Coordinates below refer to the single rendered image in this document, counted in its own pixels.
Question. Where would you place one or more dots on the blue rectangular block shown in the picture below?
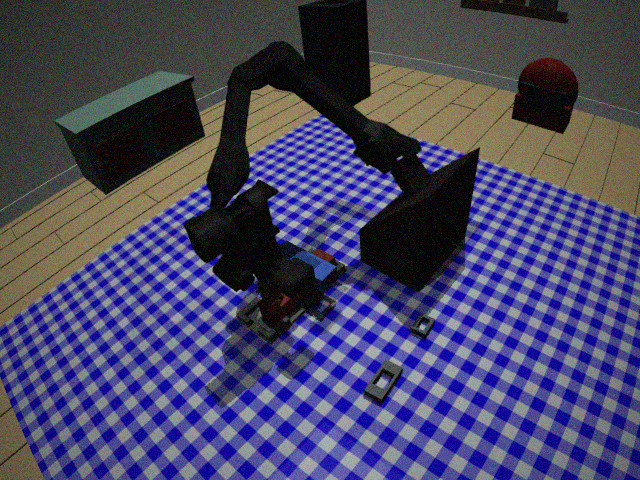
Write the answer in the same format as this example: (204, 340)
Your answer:
(325, 272)

